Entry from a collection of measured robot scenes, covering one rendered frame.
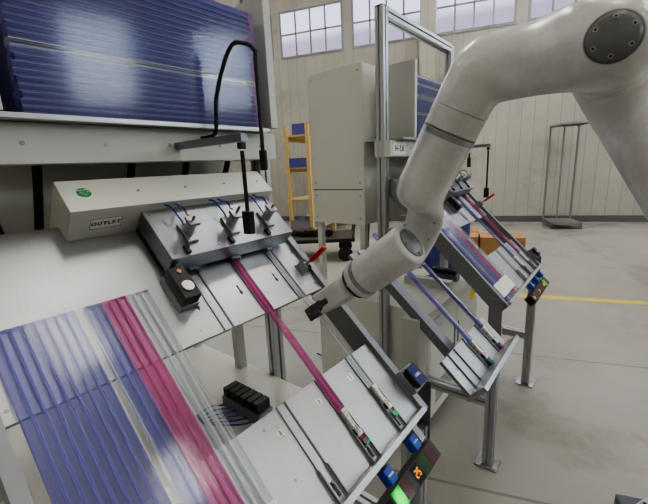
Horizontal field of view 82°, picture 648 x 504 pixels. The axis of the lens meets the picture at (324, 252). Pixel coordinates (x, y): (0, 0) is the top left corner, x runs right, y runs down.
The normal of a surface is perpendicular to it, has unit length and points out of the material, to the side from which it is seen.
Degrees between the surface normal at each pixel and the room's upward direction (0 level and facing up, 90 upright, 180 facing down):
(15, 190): 90
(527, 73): 100
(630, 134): 65
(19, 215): 90
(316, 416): 43
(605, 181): 90
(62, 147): 90
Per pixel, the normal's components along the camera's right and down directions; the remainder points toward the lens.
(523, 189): -0.32, 0.22
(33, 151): 0.78, 0.11
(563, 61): -0.91, 0.26
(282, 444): 0.49, -0.65
